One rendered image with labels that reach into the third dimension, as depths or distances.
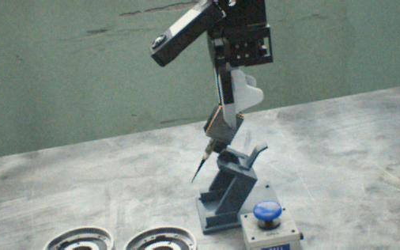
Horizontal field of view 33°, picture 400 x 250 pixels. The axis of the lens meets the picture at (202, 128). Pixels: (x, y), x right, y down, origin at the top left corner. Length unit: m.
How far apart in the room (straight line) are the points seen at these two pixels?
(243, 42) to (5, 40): 1.70
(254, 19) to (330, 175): 0.34
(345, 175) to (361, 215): 0.12
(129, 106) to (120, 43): 0.25
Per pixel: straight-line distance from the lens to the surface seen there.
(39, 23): 2.50
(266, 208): 0.94
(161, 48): 0.92
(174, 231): 0.99
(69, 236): 1.04
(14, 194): 1.27
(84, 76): 2.55
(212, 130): 0.99
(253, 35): 0.92
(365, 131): 1.28
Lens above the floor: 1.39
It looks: 26 degrees down
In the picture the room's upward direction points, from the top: 9 degrees counter-clockwise
